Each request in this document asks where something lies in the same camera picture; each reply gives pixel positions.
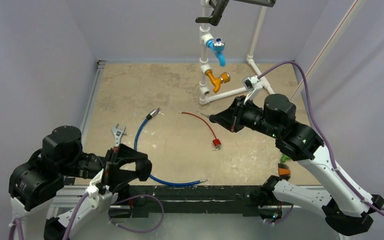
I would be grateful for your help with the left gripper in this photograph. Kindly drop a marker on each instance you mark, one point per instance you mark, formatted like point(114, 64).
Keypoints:
point(115, 160)

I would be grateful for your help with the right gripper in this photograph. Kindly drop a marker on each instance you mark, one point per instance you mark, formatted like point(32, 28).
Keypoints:
point(238, 114)

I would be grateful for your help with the black padlock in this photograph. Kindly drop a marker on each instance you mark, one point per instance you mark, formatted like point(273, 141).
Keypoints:
point(143, 169)

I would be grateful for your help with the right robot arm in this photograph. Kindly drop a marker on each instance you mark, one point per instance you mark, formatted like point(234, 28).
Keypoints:
point(344, 205)

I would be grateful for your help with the orange faucet valve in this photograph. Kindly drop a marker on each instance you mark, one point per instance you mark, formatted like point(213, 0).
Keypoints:
point(217, 81)

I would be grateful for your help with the green object at right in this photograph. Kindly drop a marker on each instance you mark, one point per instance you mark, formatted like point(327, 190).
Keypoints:
point(284, 159)

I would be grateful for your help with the blue faucet valve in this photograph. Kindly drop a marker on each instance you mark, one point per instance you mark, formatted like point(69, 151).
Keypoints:
point(217, 46)

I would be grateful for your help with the orange tool at right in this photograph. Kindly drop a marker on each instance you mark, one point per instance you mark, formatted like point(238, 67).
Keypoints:
point(284, 171)

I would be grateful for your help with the white diagonal pole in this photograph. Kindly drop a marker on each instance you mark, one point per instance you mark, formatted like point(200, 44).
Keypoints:
point(335, 36)

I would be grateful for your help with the red handled adjustable wrench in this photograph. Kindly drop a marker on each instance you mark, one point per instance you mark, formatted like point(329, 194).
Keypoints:
point(118, 132)

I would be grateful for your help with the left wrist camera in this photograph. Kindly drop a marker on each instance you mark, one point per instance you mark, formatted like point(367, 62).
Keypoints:
point(98, 187)

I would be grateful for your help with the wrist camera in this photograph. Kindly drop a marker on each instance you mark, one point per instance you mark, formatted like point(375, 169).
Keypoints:
point(98, 187)
point(253, 86)

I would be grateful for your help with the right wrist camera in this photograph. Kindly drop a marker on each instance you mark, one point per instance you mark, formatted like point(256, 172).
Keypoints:
point(253, 86)

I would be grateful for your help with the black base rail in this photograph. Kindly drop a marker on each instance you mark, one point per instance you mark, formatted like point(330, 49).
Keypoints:
point(138, 201)

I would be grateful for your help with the white PVC pipe frame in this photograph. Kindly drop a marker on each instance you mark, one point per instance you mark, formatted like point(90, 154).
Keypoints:
point(211, 14)

